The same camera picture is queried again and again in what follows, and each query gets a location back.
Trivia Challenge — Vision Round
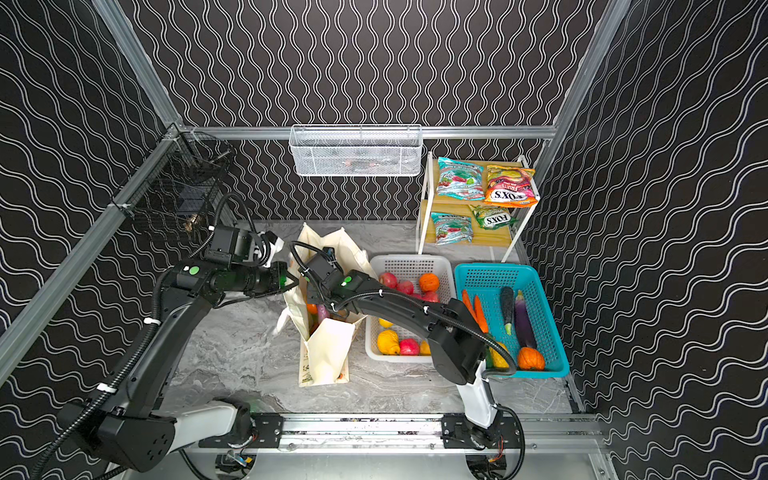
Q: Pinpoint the light purple eggplant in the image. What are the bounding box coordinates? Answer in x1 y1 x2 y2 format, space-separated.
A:
317 304 331 324

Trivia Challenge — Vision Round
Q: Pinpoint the cream canvas grocery bag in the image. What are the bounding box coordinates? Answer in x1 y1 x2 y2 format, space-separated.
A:
275 224 374 387

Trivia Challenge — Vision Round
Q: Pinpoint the small green red snack bag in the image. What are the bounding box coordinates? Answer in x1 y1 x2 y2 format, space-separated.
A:
431 212 473 245

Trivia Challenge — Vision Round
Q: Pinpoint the orange Fox's candy bag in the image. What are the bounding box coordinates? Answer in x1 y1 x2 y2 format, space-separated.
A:
484 165 539 208

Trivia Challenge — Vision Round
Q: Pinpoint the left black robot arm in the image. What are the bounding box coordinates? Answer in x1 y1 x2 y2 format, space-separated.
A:
29 261 298 479

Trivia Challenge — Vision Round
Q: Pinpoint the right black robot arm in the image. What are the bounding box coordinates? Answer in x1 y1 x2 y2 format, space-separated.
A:
300 267 523 450

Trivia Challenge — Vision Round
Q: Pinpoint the green Fox's candy bag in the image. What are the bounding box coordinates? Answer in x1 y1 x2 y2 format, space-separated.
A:
469 205 517 231

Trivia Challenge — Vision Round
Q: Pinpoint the red apple back left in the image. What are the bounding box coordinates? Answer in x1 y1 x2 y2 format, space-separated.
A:
379 272 398 289

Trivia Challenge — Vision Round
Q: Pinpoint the red apple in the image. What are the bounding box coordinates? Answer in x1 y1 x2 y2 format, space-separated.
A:
399 338 421 356
396 280 415 296
379 272 398 289

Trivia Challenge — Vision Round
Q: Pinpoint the red apple middle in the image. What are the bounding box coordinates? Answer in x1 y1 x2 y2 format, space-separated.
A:
396 280 415 296

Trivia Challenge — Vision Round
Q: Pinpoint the yellow bumpy lemon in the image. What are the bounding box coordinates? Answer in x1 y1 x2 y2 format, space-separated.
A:
376 329 401 356

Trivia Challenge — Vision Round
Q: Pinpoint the white plastic fruit basket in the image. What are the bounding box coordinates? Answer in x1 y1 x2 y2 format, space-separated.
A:
365 253 457 364

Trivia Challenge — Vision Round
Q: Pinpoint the red apple front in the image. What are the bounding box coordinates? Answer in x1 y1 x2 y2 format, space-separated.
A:
399 338 421 356

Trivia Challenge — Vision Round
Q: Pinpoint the orange carrot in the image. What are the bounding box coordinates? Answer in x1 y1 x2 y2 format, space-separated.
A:
462 290 489 334

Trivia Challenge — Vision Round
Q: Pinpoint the white wooden two-tier shelf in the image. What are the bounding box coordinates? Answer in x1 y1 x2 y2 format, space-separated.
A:
415 151 536 262

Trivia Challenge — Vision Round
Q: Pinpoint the dark green cucumber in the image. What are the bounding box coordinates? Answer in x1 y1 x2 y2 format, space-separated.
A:
500 286 516 335

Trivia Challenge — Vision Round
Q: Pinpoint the teal plastic vegetable basket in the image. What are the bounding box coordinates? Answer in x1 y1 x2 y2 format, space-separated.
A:
454 263 570 379

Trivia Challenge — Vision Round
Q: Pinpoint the orange pumpkin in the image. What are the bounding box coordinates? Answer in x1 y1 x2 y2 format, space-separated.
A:
517 347 547 371

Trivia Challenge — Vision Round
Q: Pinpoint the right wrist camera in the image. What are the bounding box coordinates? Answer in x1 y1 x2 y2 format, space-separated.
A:
290 241 344 285

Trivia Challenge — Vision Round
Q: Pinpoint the black wire wall basket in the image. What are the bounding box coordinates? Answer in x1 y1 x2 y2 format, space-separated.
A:
116 131 235 244

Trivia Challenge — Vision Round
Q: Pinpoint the white wire wall basket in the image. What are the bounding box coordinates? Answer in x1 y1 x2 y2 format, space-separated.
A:
289 124 423 177

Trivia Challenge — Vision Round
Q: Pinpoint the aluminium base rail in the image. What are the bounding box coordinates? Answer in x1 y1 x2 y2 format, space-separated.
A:
197 411 601 455

